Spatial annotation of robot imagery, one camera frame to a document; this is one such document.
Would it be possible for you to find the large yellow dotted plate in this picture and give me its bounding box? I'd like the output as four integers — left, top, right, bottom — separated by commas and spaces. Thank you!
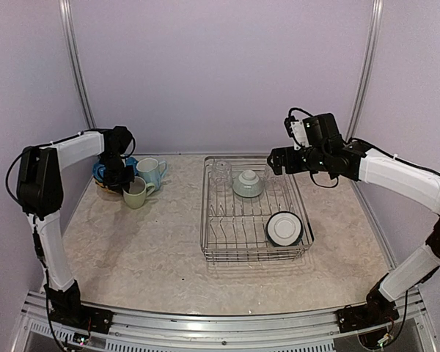
94, 179, 118, 194

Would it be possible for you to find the clear glass tumbler left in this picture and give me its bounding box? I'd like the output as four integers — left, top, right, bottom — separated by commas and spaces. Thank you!
211, 160, 232, 187

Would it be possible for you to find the metal wire dish rack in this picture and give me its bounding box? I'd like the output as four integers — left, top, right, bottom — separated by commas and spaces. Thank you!
200, 155, 315, 263

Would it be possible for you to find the right aluminium corner post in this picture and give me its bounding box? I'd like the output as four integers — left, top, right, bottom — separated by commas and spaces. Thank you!
345, 0, 384, 139

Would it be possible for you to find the green mug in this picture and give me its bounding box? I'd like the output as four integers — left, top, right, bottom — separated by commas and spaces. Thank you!
123, 176, 155, 209

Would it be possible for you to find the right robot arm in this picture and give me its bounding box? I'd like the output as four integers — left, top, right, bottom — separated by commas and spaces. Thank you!
267, 109, 440, 326

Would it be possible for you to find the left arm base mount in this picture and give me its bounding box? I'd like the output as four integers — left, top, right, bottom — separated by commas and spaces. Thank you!
46, 287, 114, 334

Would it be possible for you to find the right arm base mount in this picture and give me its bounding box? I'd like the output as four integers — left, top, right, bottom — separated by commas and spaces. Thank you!
335, 303, 400, 333

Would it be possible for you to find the green grid pattern bowl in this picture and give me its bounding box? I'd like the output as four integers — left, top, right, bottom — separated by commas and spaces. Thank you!
232, 169, 264, 198

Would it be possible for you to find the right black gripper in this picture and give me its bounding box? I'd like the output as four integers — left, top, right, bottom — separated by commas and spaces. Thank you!
267, 145, 329, 175

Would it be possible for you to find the aluminium corner post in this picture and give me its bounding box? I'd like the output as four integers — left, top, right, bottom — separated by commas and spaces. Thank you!
345, 0, 384, 139
58, 0, 96, 128

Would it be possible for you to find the black rimmed white bowl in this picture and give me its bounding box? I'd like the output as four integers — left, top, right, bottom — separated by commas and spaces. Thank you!
265, 211, 304, 246

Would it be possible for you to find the aluminium front rail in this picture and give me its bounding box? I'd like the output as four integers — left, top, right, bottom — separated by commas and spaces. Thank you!
10, 289, 437, 352

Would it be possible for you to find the clear glass tumbler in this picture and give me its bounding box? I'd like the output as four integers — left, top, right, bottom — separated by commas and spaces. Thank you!
211, 160, 232, 187
263, 164, 284, 186

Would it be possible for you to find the blue dotted plate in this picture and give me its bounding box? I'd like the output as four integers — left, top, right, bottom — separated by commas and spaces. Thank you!
92, 156, 139, 183

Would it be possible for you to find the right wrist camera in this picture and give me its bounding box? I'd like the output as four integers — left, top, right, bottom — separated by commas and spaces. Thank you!
284, 107, 312, 150

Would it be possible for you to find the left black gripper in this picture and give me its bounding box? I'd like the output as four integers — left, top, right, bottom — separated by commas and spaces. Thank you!
100, 152, 135, 194

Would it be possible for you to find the light blue mug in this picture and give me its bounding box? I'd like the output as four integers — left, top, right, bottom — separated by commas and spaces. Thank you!
136, 158, 168, 191

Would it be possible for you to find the clear glass tumbler right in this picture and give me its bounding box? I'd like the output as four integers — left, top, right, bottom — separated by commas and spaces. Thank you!
263, 164, 284, 186

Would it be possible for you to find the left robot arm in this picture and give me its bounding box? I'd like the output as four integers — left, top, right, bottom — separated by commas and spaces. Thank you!
9, 126, 136, 326

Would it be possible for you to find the left aluminium corner post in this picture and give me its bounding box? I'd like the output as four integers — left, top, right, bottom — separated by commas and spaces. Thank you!
58, 0, 96, 128

